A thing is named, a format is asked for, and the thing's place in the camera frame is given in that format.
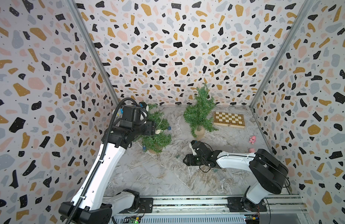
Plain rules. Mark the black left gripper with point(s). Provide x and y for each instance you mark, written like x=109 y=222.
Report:
x=151 y=125

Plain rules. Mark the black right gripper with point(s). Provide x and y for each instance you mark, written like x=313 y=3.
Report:
x=188 y=157

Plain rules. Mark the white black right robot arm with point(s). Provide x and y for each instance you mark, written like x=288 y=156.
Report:
x=269 y=172

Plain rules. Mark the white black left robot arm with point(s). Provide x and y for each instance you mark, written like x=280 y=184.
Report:
x=87 y=207

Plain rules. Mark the green left christmas tree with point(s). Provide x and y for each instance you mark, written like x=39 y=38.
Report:
x=158 y=131

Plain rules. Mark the green christmas tree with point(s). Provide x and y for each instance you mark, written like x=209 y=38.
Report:
x=158 y=131
x=196 y=116

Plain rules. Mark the green right christmas tree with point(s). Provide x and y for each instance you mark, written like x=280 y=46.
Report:
x=196 y=116

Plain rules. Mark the wooden chess board box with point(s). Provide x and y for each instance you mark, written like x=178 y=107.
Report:
x=228 y=119

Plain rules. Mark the pink pig toy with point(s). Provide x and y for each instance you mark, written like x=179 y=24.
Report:
x=252 y=140

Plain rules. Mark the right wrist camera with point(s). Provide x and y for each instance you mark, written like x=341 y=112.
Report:
x=194 y=146

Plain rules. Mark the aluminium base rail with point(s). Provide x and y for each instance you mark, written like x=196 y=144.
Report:
x=273 y=209

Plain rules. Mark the metal left corner post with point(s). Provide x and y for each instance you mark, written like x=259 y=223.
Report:
x=91 y=47

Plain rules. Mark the metal corner post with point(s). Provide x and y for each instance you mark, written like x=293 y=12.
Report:
x=307 y=5
x=91 y=47

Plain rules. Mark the metal right corner post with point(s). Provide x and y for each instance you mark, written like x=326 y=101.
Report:
x=307 y=5

